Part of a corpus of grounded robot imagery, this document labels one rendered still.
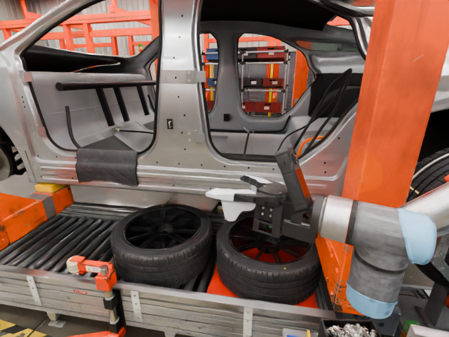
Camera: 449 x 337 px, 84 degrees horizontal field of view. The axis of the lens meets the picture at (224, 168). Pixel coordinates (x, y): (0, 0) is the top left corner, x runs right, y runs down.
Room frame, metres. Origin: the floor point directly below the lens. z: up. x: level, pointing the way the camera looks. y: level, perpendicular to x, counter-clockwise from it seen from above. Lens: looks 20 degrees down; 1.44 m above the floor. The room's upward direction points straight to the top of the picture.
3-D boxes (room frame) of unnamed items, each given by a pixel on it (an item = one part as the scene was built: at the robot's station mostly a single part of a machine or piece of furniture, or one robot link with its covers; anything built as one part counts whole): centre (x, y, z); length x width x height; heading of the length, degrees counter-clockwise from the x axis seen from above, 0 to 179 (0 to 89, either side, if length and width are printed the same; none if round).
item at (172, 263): (1.46, 0.42, 0.39); 0.66 x 0.66 x 0.24
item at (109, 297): (1.02, 0.61, 0.30); 0.09 x 0.05 x 0.50; 80
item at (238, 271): (1.34, -0.28, 0.39); 0.66 x 0.66 x 0.24
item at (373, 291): (0.36, -0.27, 1.12); 0.11 x 0.08 x 0.11; 150
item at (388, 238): (0.34, -0.26, 1.21); 0.11 x 0.08 x 0.09; 60
